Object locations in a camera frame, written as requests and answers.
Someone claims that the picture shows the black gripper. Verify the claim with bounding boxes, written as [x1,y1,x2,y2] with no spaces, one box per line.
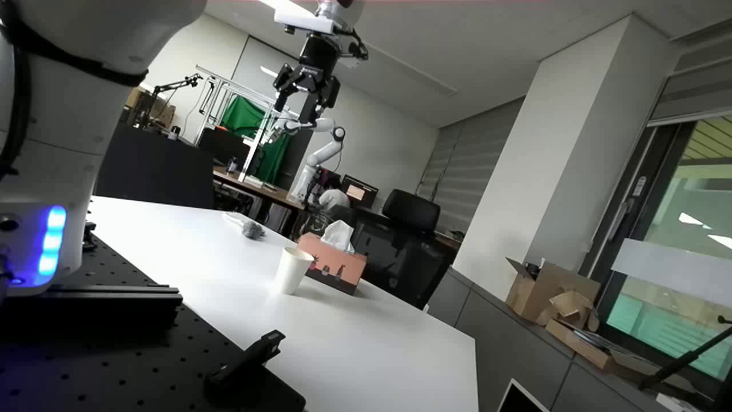
[271,35,343,125]

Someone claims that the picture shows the white tissue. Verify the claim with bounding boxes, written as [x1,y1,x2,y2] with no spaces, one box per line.
[318,218,359,256]

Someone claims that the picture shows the orange tissue box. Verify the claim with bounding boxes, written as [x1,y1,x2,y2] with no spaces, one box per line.
[295,232,370,298]

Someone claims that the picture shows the open cardboard box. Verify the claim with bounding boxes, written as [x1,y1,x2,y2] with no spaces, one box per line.
[503,256,605,331]

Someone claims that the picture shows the green cloth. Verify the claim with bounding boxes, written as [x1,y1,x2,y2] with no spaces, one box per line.
[220,93,295,188]

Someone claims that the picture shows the dark monitor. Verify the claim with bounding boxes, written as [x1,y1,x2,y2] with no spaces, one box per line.
[338,171,383,211]

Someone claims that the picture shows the wooden desk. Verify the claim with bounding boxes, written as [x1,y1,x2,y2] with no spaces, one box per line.
[211,167,310,232]

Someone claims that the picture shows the black partition panel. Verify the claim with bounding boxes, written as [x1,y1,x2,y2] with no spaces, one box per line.
[93,120,220,211]

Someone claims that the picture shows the white paper cup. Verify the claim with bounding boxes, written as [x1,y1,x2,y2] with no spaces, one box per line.
[271,242,318,298]

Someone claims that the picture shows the black office chair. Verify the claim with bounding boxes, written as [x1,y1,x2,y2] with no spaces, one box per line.
[353,188,454,311]

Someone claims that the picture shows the black clamp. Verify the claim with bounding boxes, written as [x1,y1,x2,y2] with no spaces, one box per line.
[204,328,288,393]

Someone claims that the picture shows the grey low cabinet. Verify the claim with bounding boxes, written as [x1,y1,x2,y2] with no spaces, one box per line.
[424,266,672,412]

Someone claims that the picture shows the black perforated breadboard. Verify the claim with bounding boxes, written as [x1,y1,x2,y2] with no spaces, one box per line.
[0,224,310,412]

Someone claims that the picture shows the flat cardboard piece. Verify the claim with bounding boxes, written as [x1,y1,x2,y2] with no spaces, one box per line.
[542,319,646,378]

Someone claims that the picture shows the black tripod pole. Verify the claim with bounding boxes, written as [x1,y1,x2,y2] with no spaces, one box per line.
[638,314,732,393]

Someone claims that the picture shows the white metal rack frame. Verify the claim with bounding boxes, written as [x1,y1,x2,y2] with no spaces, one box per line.
[193,62,310,179]

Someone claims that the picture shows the black metal rail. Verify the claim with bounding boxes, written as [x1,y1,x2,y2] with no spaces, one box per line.
[0,284,186,331]

